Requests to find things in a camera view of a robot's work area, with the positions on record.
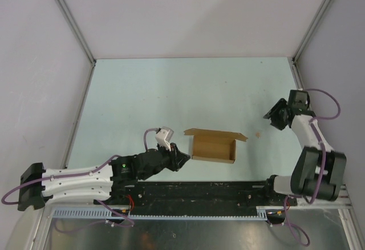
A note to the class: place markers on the aluminium frame rail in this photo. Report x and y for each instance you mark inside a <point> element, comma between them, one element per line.
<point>343,197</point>

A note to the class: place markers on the brown cardboard box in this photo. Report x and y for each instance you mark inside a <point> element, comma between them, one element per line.
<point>214,146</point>

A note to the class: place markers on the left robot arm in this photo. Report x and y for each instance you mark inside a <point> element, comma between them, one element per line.
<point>40,186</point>

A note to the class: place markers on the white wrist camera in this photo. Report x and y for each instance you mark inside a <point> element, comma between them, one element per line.
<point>306,99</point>
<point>163,137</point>

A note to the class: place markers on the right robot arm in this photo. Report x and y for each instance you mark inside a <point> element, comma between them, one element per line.
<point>318,173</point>

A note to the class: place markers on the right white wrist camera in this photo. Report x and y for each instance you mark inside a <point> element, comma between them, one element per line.
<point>306,99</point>

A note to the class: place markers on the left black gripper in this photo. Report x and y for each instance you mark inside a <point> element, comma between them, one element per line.
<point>177,158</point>

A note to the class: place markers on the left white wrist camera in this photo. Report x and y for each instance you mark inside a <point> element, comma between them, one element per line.
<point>163,137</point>

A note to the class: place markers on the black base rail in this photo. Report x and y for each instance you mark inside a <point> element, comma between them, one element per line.
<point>198,198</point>

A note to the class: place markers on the grey slotted cable duct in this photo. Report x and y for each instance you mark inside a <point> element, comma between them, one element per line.
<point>103,213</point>

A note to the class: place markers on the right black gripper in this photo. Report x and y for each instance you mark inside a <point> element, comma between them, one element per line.
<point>275,122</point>

